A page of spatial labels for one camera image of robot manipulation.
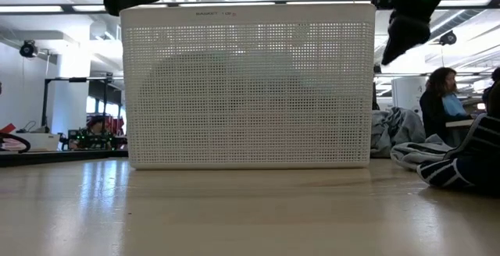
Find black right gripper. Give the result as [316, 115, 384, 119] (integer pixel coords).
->
[381, 0, 433, 66]

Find grey garment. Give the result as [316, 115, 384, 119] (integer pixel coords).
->
[370, 106, 427, 159]

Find white perforated plastic basket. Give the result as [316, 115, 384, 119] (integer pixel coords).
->
[120, 2, 377, 170]

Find black track spotlight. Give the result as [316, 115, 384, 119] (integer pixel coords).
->
[18, 39, 39, 59]
[438, 30, 458, 47]

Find white cabinet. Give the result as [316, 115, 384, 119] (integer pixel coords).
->
[391, 76, 429, 121]

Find long black crossbar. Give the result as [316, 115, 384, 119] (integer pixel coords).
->
[0, 0, 500, 10]

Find person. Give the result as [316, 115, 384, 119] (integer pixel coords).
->
[419, 66, 476, 148]

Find wooden workbench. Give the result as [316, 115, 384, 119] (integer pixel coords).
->
[445, 119, 476, 129]

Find grey sock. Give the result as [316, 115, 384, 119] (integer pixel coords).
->
[390, 140, 456, 171]

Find dark white-striped sock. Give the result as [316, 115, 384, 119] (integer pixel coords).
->
[416, 113, 500, 194]

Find red parts bins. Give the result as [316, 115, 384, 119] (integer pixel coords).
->
[103, 114, 127, 137]

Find black metal stand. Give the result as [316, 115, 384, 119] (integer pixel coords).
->
[41, 76, 124, 134]

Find black robot with green lights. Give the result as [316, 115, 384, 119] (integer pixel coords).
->
[58, 114, 128, 151]

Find white box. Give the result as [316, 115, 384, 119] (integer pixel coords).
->
[11, 131, 62, 152]

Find black aluminium table frame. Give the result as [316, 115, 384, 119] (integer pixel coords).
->
[0, 149, 130, 168]

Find black cable ring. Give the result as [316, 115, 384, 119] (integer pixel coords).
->
[0, 130, 31, 155]

